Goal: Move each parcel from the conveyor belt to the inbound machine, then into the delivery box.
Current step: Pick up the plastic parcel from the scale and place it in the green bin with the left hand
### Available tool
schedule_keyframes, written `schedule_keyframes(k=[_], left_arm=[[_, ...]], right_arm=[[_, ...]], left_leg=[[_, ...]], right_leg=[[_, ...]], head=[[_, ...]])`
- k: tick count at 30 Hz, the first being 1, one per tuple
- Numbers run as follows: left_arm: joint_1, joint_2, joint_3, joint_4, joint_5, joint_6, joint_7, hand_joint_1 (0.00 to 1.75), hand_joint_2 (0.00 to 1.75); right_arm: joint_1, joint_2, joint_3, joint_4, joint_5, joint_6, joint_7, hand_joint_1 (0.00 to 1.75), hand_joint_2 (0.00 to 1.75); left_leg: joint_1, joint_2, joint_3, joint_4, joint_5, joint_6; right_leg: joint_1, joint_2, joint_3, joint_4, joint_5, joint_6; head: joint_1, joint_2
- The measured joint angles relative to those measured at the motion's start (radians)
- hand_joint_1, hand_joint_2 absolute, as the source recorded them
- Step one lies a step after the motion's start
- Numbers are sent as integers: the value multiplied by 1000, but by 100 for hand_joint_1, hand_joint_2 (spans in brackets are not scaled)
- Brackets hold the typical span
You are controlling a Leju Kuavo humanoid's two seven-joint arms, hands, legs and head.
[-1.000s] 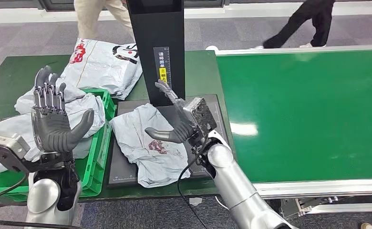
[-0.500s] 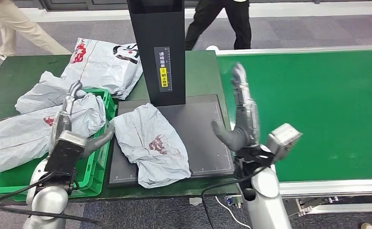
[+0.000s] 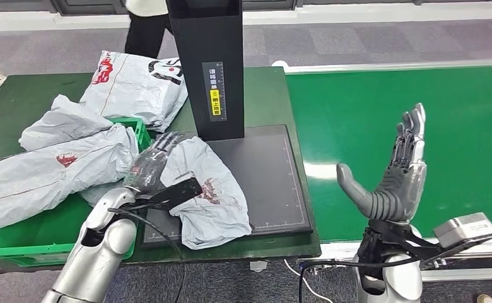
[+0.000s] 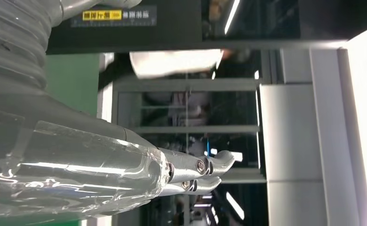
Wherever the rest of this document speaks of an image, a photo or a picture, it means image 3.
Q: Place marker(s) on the green plastic crate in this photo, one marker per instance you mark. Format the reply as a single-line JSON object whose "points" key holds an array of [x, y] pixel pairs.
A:
{"points": [[41, 238]]}

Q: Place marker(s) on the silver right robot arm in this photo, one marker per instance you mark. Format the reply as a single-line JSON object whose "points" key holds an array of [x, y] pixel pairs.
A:
{"points": [[396, 280]]}

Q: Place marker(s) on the large white red-black printed parcel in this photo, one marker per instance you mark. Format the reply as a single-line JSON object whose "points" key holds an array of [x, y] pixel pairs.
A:
{"points": [[137, 88]]}

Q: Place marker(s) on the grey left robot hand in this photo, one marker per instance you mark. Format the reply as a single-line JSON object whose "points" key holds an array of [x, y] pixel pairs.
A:
{"points": [[150, 167]]}

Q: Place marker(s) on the white parcel with red print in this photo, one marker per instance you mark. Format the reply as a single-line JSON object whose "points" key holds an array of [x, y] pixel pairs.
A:
{"points": [[41, 180], [216, 209]]}

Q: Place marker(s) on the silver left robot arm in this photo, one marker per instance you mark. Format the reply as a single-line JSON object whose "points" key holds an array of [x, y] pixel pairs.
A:
{"points": [[99, 251]]}

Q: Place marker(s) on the green conveyor belt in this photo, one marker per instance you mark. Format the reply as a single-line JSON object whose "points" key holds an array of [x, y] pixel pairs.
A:
{"points": [[354, 104]]}

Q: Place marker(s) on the small tan object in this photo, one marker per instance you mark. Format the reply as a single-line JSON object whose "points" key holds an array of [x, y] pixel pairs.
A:
{"points": [[485, 299]]}

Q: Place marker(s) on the black scanner column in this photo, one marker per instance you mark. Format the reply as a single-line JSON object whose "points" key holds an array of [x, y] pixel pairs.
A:
{"points": [[208, 42]]}

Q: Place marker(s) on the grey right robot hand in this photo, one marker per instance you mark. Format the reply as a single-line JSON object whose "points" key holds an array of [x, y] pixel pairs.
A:
{"points": [[396, 192]]}

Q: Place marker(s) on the small green circuit board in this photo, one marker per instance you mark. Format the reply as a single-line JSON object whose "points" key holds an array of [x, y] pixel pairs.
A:
{"points": [[308, 266]]}

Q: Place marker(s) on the plain grey parcel bag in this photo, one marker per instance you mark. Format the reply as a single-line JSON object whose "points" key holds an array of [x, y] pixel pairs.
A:
{"points": [[62, 125]]}

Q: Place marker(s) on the black scanner platform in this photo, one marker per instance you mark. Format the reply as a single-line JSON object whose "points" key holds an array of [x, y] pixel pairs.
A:
{"points": [[267, 175]]}

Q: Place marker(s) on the white table foot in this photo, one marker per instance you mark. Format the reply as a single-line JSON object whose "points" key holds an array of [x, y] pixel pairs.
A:
{"points": [[258, 266]]}

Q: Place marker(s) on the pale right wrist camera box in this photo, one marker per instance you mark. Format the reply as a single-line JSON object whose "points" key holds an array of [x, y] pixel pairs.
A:
{"points": [[463, 228]]}

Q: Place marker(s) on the dark green table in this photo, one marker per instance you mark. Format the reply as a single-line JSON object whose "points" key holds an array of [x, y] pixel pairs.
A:
{"points": [[267, 96]]}

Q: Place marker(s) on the black yellow column label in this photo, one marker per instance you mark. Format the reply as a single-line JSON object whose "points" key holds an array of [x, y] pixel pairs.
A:
{"points": [[214, 92]]}

